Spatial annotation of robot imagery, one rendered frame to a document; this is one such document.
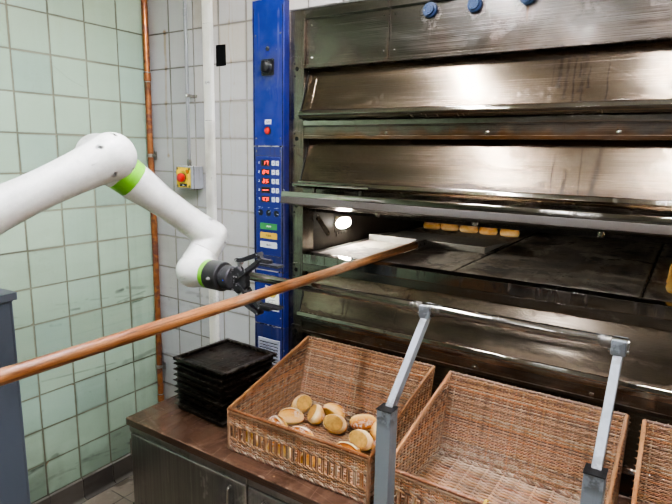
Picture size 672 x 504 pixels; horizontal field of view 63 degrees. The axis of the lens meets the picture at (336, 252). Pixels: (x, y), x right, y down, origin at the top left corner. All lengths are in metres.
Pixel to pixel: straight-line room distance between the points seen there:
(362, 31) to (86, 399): 1.96
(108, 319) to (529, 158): 1.93
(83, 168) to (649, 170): 1.49
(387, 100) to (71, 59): 1.33
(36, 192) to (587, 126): 1.47
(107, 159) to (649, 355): 1.57
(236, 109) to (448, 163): 0.96
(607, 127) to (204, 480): 1.69
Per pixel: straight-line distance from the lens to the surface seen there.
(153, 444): 2.22
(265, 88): 2.24
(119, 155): 1.51
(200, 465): 2.06
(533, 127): 1.78
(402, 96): 1.93
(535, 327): 1.45
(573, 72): 1.79
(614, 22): 1.80
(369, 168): 1.99
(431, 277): 1.92
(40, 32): 2.55
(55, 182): 1.49
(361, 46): 2.07
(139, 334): 1.25
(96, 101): 2.63
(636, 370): 1.82
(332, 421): 2.04
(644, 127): 1.74
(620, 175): 1.74
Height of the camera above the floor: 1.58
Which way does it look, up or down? 10 degrees down
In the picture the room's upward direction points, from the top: 1 degrees clockwise
